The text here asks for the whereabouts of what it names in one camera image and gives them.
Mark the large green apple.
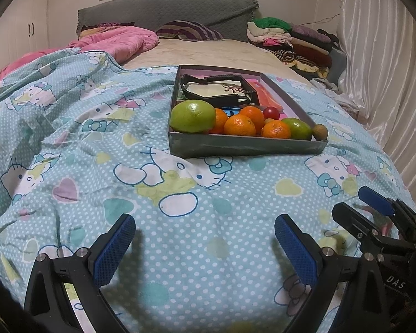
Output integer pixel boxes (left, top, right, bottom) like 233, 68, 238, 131
282, 117, 313, 141

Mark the small tangerine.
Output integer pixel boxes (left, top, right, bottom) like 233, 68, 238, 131
239, 105, 265, 134
209, 108, 229, 134
261, 120, 291, 139

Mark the red tomato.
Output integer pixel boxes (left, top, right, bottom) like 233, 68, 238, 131
263, 107, 280, 120

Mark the large orange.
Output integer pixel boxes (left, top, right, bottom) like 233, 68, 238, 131
224, 114, 256, 136

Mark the small green apple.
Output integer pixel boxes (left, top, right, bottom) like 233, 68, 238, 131
169, 100, 216, 133

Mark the white crumpled garment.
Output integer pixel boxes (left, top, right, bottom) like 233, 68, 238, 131
310, 77, 360, 114

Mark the hello kitty blue blanket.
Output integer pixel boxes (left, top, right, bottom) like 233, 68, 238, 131
0, 49, 413, 332

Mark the orange red booklet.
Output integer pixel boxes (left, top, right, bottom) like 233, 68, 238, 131
250, 81, 283, 112

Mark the white satin curtain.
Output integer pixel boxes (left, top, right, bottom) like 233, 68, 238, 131
338, 0, 416, 203

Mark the stack of folded clothes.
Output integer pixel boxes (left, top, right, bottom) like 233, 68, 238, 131
246, 17, 347, 84

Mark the pink workbook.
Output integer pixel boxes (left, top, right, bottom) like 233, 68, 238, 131
177, 74, 287, 120

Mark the beige bed sheet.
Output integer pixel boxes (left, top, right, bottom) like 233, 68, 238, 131
124, 39, 310, 84

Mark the pink quilt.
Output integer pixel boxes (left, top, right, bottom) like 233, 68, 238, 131
0, 26, 159, 87

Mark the grey headboard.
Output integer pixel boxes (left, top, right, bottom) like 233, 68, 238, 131
76, 0, 259, 41

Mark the striped purple pillow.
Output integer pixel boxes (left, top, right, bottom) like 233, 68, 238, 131
155, 20, 224, 42

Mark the floral pillow under quilt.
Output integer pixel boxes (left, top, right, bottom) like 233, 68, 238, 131
78, 22, 134, 40

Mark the white wardrobe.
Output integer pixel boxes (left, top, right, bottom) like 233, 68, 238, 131
0, 0, 51, 84

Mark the black plastic frame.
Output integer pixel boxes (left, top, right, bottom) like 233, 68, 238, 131
179, 74, 260, 108

